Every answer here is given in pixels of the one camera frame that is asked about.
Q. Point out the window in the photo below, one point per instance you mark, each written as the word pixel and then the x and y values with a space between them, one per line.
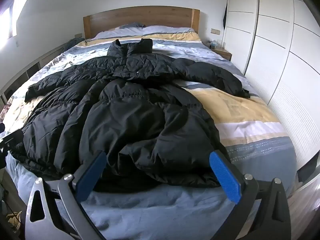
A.
pixel 12 12

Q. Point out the grey-blue pillow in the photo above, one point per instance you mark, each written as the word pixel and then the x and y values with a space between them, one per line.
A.
pixel 132 25

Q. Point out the white wardrobe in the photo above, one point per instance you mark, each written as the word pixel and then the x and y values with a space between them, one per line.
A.
pixel 272 42

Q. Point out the dark blue cloth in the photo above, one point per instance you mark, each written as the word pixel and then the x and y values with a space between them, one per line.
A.
pixel 73 43

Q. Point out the small blue container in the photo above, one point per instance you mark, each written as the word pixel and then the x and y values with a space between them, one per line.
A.
pixel 213 45

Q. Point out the pair of shoes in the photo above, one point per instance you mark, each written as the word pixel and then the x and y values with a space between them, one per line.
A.
pixel 14 221

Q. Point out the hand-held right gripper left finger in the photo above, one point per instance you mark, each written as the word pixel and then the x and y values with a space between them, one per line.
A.
pixel 91 177

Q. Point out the striped duvet bed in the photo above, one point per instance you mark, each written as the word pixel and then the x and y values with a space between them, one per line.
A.
pixel 250 110

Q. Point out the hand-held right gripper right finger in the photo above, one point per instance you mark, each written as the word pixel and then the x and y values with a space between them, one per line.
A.
pixel 225 177

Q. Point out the black puffer jacket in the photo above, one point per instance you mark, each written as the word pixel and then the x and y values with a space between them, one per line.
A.
pixel 140 120

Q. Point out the wooden nightstand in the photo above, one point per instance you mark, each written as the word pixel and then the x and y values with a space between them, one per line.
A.
pixel 223 53

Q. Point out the wooden headboard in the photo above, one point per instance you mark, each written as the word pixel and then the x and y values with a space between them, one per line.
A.
pixel 140 16

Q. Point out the wall outlet panel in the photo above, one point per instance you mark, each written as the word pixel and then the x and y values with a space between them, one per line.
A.
pixel 215 31
pixel 78 35

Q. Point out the low white shelf unit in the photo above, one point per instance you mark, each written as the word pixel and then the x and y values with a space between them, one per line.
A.
pixel 32 66

